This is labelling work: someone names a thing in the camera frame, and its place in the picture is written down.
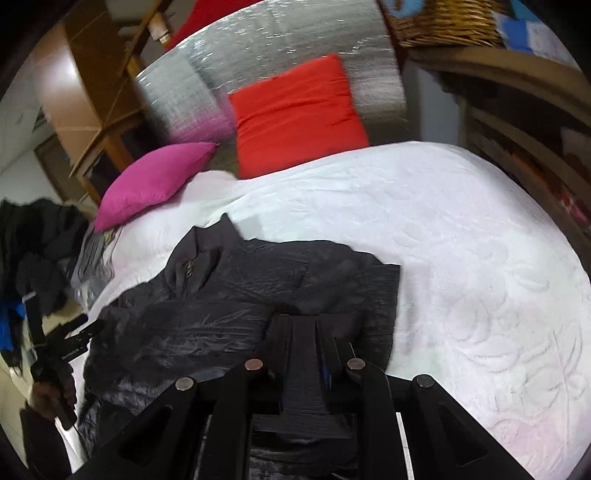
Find red pillow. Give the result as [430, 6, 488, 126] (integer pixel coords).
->
[228, 54, 370, 180]

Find white printed tissue pack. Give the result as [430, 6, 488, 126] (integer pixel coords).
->
[492, 9, 568, 56]

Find grey pants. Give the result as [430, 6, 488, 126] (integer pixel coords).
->
[69, 226, 123, 315]

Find blue cloth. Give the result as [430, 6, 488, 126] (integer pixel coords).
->
[388, 0, 428, 19]

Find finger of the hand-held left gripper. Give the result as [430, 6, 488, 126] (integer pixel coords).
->
[65, 315, 106, 344]

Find white quilted bed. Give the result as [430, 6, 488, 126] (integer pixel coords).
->
[65, 141, 591, 480]

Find wooden arch cabinet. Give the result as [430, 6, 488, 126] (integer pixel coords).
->
[34, 0, 171, 206]

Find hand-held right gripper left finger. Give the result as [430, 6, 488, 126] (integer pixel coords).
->
[95, 314, 294, 480]

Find red blanket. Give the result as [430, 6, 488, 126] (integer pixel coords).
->
[166, 0, 259, 49]

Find silver foil insulation mat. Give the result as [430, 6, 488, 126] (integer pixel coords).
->
[136, 0, 407, 178]

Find person's left forearm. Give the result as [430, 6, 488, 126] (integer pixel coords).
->
[21, 406, 75, 480]

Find wooden table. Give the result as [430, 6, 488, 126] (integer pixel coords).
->
[406, 46, 591, 259]

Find black puffer jacket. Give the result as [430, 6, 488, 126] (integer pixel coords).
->
[81, 213, 402, 480]

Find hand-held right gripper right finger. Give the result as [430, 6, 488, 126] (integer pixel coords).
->
[316, 316, 532, 480]

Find magenta pillow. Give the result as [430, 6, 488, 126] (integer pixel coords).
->
[93, 141, 220, 233]

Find pile of dark clothes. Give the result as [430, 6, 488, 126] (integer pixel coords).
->
[0, 198, 90, 319]

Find person's left hand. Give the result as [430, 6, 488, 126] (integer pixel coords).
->
[32, 364, 78, 422]

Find wicker basket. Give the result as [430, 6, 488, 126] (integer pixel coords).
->
[379, 0, 506, 49]

